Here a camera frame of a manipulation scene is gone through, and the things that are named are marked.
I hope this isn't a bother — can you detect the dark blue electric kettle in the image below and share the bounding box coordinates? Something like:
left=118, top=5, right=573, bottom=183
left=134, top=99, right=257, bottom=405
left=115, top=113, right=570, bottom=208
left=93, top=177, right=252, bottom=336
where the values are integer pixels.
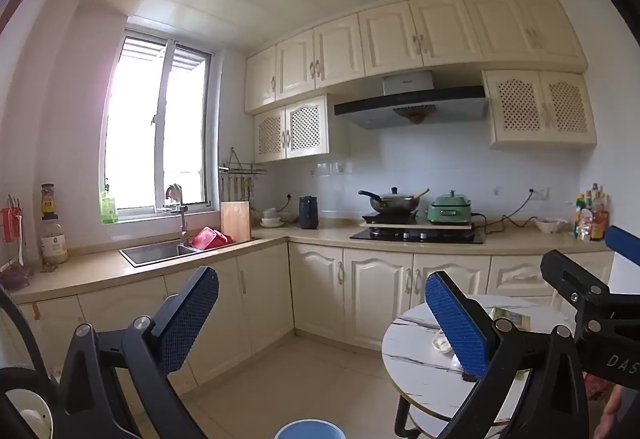
left=299, top=196, right=320, bottom=230

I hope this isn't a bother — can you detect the small cream lattice door cabinet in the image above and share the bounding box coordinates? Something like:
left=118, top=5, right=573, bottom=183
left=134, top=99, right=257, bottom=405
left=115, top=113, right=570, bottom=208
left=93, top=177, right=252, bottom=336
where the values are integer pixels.
left=253, top=95, right=331, bottom=164

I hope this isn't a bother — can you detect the black power cable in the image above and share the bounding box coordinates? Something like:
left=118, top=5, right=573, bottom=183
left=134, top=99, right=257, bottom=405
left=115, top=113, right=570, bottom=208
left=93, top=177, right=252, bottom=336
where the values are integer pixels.
left=472, top=191, right=536, bottom=236

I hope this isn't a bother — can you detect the blue plastic bucket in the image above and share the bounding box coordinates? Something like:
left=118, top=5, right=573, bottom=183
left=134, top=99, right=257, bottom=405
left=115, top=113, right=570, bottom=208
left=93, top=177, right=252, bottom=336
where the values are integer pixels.
left=274, top=419, right=346, bottom=439

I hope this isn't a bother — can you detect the cream upper wall cabinet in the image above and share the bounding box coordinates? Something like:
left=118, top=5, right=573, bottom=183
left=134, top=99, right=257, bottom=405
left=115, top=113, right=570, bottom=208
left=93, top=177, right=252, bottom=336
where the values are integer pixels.
left=244, top=0, right=588, bottom=114

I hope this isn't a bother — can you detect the wooden cutting board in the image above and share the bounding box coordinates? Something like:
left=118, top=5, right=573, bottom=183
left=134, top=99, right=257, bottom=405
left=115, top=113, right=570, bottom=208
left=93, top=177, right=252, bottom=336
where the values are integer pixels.
left=220, top=201, right=252, bottom=244

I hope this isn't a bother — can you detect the red wall knife holder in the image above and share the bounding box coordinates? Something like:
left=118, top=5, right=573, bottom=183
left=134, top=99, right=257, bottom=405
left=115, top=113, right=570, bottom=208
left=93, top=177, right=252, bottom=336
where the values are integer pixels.
left=0, top=194, right=26, bottom=266

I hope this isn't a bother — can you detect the black range hood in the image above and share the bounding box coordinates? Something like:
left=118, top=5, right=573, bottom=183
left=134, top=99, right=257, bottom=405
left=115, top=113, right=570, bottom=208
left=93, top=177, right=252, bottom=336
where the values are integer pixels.
left=334, top=70, right=489, bottom=130

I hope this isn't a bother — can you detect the metal wall utensil rack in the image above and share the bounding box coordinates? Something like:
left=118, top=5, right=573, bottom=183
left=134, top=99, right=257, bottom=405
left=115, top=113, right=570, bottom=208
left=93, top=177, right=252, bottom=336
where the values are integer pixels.
left=218, top=148, right=267, bottom=202

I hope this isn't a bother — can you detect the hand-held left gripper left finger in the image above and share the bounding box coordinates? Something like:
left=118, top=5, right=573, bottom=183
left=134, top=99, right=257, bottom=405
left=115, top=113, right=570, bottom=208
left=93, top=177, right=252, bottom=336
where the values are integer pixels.
left=55, top=265, right=221, bottom=439

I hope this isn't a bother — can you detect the light wooden board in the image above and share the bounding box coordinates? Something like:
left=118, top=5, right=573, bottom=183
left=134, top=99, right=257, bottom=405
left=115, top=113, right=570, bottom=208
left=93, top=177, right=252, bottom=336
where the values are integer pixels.
left=360, top=220, right=476, bottom=230

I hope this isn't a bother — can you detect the mustard yellow snack packet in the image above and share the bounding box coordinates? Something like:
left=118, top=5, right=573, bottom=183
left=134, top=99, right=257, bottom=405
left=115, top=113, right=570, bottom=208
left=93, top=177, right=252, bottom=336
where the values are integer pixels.
left=492, top=306, right=531, bottom=330

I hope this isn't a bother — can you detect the wide cream lattice door cabinet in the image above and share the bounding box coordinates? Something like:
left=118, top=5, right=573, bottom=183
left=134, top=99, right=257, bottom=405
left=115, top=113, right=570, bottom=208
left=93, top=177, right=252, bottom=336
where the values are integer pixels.
left=482, top=70, right=597, bottom=148

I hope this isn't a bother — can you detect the cluster of condiment bottles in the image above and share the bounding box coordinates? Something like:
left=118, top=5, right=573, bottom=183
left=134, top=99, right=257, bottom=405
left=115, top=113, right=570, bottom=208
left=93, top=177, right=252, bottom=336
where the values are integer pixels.
left=570, top=183, right=611, bottom=242

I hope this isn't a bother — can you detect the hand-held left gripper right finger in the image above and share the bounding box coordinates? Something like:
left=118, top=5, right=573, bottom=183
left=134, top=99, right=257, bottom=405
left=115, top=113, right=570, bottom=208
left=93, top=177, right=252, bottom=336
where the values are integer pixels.
left=425, top=270, right=592, bottom=439

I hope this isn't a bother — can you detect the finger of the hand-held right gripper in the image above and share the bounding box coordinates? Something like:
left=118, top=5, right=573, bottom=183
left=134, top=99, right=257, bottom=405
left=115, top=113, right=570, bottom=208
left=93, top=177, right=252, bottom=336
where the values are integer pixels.
left=605, top=225, right=640, bottom=266
left=540, top=249, right=640, bottom=320

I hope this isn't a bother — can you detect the metal kitchen faucet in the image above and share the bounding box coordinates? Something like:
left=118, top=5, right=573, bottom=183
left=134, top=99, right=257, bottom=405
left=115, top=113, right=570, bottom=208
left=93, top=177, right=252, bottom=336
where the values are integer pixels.
left=165, top=184, right=190, bottom=245

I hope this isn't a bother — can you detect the stack of white bowls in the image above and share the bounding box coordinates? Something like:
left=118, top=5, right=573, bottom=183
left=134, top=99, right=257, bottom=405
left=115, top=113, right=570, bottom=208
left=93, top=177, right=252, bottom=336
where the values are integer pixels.
left=260, top=207, right=297, bottom=227

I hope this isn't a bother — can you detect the person's right hand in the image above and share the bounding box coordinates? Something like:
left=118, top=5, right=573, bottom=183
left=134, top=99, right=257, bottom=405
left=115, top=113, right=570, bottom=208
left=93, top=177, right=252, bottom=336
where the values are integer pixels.
left=599, top=386, right=624, bottom=439

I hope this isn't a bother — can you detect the black gas stove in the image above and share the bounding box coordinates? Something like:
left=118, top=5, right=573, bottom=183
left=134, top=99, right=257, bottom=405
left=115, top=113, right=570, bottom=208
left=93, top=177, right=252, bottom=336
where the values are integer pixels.
left=350, top=227, right=486, bottom=245

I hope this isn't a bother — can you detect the red dish rack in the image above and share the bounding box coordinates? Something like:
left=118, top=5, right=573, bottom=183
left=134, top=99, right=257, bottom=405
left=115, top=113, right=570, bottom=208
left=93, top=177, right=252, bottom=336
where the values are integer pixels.
left=190, top=226, right=233, bottom=251

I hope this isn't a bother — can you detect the black wok with lid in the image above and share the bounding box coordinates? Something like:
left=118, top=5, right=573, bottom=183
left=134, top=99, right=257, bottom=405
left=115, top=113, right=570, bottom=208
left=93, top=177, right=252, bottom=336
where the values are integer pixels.
left=358, top=187, right=430, bottom=214

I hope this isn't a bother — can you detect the black induction cooker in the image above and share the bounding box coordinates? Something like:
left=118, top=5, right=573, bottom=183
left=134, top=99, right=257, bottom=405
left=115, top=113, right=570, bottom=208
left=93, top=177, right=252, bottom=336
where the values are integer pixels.
left=361, top=213, right=418, bottom=224

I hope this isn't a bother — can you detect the round marble table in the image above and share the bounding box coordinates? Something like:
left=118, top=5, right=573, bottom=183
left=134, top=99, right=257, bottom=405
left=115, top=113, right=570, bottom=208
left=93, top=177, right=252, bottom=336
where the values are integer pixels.
left=381, top=294, right=591, bottom=439

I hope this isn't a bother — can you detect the dark sauce bottle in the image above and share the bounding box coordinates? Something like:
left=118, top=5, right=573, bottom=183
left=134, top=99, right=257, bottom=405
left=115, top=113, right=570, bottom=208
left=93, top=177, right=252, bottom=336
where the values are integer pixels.
left=41, top=184, right=58, bottom=220

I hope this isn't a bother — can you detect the cream base cabinet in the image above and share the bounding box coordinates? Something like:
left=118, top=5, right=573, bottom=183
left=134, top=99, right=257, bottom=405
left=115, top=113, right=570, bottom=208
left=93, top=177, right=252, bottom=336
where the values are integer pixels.
left=0, top=241, right=616, bottom=392

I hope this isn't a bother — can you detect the sliding kitchen window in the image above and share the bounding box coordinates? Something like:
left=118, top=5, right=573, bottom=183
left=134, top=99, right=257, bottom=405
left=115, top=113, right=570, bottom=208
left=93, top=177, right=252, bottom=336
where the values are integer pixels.
left=104, top=36, right=213, bottom=222

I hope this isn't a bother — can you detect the steel kitchen sink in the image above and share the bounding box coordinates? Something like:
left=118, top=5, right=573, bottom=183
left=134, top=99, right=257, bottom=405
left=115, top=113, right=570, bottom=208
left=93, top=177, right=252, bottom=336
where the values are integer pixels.
left=119, top=241, right=198, bottom=267

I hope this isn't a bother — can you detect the clear glass jar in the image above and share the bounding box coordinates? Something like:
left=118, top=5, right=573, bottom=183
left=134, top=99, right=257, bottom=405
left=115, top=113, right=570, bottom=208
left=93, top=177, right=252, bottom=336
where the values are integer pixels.
left=40, top=215, right=69, bottom=265

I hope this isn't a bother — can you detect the green dish soap bottle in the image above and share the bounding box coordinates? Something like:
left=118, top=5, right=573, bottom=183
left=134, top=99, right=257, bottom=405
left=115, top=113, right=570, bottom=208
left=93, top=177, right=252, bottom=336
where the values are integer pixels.
left=100, top=186, right=119, bottom=225

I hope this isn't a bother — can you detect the green electric cooker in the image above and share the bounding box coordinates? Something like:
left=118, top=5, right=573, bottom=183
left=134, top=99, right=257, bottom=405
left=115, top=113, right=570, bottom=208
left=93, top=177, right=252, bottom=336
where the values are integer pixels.
left=426, top=190, right=476, bottom=226

